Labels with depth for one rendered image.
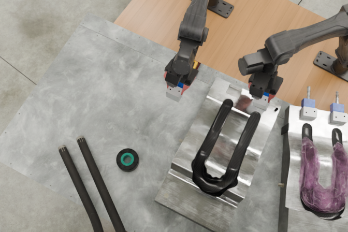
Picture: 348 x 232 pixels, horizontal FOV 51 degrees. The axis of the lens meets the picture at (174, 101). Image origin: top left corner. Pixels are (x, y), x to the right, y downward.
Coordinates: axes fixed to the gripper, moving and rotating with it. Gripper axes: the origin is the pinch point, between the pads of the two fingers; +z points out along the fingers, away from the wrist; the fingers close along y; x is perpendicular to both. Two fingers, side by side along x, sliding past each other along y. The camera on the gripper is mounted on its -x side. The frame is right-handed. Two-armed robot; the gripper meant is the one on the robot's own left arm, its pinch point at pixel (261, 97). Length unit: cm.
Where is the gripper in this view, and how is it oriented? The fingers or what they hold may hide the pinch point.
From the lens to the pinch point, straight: 132.4
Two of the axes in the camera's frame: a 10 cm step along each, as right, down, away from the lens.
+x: 5.0, -6.5, 5.7
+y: 8.6, 3.6, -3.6
